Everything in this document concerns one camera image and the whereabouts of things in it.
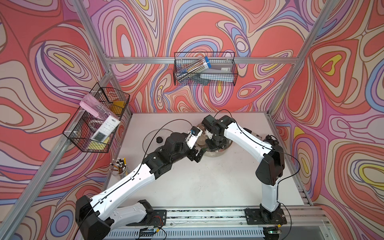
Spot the stainless steel pot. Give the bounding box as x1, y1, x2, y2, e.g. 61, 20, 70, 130
196, 123, 233, 158

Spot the glass pot lid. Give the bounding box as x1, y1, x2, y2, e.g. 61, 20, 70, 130
142, 129, 173, 155

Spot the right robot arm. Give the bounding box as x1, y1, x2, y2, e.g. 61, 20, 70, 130
202, 115, 287, 225

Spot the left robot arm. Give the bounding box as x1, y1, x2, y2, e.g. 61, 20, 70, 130
75, 128, 204, 240

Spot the black alarm clock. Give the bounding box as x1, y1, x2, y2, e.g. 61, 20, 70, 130
263, 135, 282, 151

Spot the grey white box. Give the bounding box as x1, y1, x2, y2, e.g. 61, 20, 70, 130
200, 63, 234, 82

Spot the glass cup with pens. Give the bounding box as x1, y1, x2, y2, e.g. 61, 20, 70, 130
111, 158, 128, 178

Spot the pen pack blue cap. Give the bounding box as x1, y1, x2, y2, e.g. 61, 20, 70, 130
176, 57, 211, 83

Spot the white remote device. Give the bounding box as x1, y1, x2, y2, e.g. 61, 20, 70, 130
91, 115, 120, 142

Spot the yellow sponge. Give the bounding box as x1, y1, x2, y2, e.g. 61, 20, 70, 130
86, 141, 107, 152

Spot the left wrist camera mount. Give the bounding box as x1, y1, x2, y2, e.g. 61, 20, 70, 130
186, 126, 203, 149

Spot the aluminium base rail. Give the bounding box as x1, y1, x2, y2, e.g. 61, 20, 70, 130
103, 206, 337, 240

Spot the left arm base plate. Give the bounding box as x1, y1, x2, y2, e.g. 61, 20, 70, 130
126, 200, 167, 227

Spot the back wire basket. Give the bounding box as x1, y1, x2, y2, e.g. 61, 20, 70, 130
173, 51, 239, 86

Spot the wire basket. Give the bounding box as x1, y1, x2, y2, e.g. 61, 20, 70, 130
173, 51, 239, 86
63, 84, 130, 153

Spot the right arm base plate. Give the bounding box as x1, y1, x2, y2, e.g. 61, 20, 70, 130
244, 206, 287, 226

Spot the left wire basket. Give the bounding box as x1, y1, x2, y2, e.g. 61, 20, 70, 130
63, 84, 130, 153

